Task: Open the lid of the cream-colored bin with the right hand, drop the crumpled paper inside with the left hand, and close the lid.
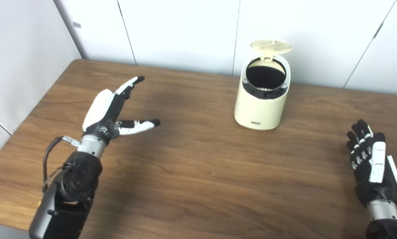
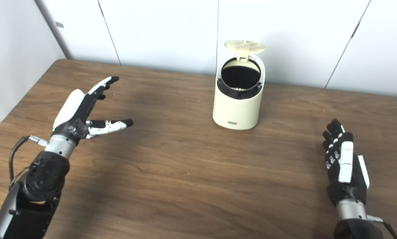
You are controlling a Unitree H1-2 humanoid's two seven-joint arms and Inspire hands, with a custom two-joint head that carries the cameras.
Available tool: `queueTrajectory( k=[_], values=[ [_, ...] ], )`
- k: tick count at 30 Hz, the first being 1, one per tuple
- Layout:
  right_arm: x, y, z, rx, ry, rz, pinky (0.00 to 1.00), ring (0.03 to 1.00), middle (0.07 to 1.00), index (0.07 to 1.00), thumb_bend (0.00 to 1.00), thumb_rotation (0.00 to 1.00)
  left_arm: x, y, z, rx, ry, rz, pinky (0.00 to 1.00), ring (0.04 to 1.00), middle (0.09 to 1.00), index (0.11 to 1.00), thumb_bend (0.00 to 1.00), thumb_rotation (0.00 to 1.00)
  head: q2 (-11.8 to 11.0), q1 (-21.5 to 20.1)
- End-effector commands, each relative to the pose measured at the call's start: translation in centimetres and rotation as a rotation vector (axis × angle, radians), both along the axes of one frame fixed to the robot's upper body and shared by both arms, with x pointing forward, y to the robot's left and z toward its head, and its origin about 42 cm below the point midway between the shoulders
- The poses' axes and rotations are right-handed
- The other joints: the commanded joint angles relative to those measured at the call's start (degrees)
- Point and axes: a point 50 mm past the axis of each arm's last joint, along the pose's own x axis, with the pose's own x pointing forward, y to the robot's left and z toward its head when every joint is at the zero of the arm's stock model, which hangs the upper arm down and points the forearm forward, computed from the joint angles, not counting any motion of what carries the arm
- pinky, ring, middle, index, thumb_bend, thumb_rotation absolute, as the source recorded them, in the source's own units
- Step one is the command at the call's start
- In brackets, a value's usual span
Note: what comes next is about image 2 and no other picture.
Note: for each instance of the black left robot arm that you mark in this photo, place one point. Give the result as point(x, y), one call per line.
point(42, 179)

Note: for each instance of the round cream bin lid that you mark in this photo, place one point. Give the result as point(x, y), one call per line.
point(244, 46)

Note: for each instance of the cream-colored desktop bin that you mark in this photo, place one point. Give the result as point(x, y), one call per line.
point(236, 111)

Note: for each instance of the small gray wall tag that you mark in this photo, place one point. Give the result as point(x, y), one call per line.
point(59, 25)

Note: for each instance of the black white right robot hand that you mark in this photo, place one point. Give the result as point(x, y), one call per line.
point(346, 189)

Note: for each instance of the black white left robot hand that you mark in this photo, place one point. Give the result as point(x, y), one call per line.
point(70, 109)

